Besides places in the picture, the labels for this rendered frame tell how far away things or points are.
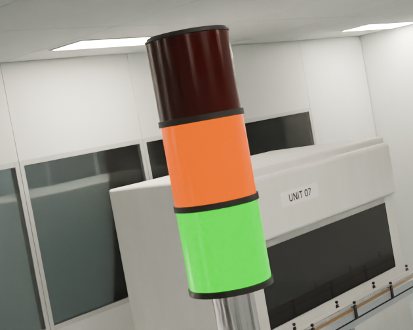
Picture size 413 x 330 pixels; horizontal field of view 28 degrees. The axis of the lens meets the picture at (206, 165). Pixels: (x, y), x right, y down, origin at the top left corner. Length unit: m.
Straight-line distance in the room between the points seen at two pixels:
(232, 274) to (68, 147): 5.73
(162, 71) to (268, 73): 7.61
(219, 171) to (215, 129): 0.02
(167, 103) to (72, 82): 5.84
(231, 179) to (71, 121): 5.78
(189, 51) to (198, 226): 0.10
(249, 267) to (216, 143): 0.07
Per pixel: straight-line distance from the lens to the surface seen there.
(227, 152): 0.46
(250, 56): 7.89
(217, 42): 0.47
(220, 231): 0.46
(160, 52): 0.47
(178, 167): 0.47
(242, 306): 0.48
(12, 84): 5.97
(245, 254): 0.47
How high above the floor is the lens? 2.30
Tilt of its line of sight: 3 degrees down
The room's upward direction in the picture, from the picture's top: 10 degrees counter-clockwise
